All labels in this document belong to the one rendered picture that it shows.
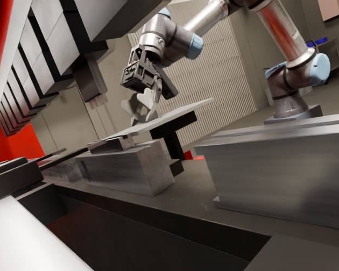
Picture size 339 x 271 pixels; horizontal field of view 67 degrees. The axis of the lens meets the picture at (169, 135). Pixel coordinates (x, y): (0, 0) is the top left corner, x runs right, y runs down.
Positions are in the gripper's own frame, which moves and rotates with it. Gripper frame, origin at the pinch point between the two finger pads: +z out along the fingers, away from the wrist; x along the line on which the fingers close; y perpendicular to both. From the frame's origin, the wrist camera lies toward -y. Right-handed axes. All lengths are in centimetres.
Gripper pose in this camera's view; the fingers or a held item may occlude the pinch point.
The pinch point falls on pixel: (142, 121)
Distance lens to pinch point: 68.2
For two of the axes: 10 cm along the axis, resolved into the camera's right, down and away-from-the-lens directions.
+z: -1.5, 9.3, -3.3
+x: 6.8, -1.4, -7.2
